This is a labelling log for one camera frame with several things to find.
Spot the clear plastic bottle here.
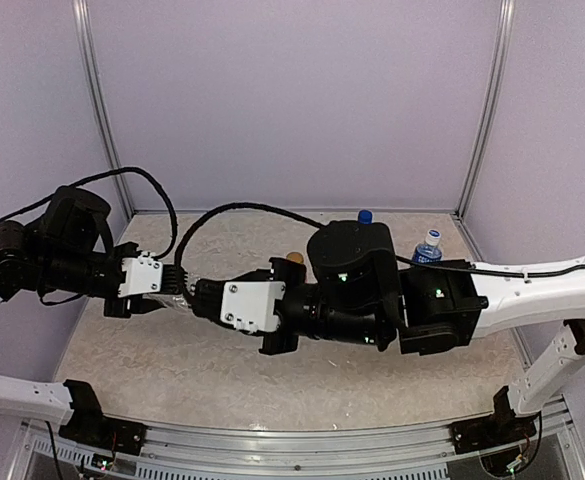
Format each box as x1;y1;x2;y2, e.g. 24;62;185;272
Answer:
142;274;192;312

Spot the orange juice bottle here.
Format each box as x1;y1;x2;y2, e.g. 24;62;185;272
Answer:
286;252;305;265

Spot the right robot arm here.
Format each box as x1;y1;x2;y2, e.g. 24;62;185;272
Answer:
186;220;585;444

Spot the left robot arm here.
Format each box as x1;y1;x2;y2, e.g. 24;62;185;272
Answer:
0;186;141;445

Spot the Pepsi bottle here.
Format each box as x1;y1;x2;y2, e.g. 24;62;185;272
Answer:
357;209;373;225

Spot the blue label water bottle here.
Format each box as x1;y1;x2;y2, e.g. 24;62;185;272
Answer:
412;229;443;264

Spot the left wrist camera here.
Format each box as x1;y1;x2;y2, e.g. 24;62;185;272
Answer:
120;252;187;297

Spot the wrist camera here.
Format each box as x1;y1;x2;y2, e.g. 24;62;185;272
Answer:
120;252;187;297
220;280;286;334

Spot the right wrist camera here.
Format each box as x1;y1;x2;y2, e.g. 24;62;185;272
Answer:
220;280;286;334

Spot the left camera cable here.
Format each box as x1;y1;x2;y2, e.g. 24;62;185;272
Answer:
66;167;179;261

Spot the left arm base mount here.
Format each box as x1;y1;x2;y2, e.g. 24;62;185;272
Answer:
59;380;147;456

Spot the aluminium front rail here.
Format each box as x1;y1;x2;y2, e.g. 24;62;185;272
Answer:
9;394;585;480

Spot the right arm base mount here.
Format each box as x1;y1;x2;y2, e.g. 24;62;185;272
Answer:
449;386;537;454

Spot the left aluminium post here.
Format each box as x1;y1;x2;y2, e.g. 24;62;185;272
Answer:
71;0;136;219

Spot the aluminium post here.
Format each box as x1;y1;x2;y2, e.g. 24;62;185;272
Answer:
71;0;136;219
455;0;516;223

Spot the right aluminium post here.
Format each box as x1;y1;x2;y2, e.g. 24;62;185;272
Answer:
455;0;516;223

